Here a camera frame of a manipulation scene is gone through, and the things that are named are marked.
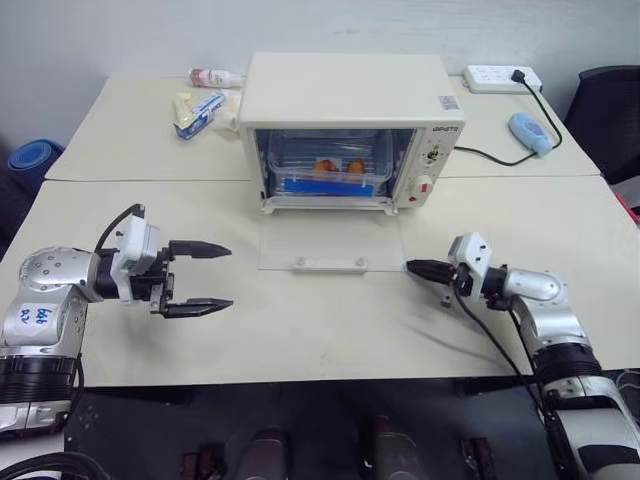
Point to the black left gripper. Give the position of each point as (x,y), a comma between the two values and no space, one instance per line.
(157,287)

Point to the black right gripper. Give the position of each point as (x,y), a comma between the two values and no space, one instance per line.
(462,281)

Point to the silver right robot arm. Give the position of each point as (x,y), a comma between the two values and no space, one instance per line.
(550,310)

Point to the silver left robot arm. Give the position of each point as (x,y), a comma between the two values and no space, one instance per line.
(45,300)

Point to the cream oven knob red mark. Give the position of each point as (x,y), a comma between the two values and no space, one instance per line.
(420,190)

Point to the glass toaster oven door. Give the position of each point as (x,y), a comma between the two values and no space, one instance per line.
(330,240)

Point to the small cream oven dial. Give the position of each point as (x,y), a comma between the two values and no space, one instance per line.
(434,153)

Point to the orange food piece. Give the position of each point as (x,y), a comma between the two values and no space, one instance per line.
(325,164)
(355,166)

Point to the cream toaster oven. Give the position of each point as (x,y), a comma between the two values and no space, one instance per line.
(345,90)

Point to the blue white toothpaste box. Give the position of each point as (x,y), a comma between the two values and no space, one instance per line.
(197,117)

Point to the blue white oval device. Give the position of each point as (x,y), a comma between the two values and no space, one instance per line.
(530,132)

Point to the dark rounded shape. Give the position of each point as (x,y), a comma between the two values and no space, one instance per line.
(262,455)
(398,450)

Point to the small bottle pink label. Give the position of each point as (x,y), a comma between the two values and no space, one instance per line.
(212,77)

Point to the white power strip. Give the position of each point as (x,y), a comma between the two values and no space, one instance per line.
(492,79)

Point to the red object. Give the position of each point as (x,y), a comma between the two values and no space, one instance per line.
(631,200)

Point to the black chair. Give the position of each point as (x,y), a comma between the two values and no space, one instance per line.
(610,115)

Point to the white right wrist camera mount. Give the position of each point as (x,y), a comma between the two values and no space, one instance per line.
(472,252)

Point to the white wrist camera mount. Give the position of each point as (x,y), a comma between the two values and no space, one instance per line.
(135,240)
(472,252)

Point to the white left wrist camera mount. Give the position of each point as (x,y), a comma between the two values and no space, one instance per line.
(135,240)

